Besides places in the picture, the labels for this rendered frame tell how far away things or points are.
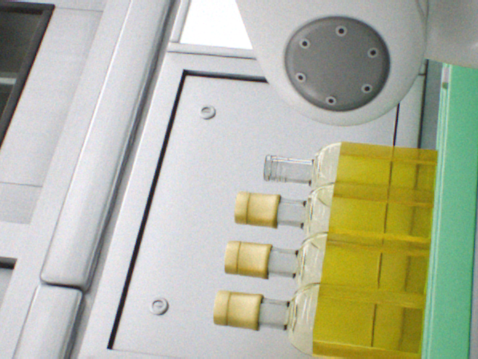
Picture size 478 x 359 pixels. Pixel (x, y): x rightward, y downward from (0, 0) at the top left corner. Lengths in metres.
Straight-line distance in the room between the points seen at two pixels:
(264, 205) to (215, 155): 0.24
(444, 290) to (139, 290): 0.43
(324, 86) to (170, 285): 0.65
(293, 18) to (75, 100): 0.87
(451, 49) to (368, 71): 0.11
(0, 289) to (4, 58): 0.38
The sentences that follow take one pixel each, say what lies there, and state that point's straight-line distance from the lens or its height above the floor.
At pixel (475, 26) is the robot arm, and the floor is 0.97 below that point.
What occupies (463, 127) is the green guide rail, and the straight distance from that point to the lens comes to 1.00.
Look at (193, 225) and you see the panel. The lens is 1.25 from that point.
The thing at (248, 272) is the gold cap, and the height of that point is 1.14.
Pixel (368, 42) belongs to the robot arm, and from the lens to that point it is 0.58.
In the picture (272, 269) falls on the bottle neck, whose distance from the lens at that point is 1.06.
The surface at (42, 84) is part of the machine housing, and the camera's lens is 1.48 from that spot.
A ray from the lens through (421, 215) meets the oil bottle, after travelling 1.07.
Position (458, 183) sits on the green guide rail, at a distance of 0.96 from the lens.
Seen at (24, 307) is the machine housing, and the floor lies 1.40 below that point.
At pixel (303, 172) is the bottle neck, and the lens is 1.12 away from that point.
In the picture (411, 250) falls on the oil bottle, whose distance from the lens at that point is 1.05.
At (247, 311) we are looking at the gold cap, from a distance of 1.03.
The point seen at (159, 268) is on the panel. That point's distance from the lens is 1.23.
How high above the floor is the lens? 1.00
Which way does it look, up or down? 8 degrees up
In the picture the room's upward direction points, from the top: 84 degrees counter-clockwise
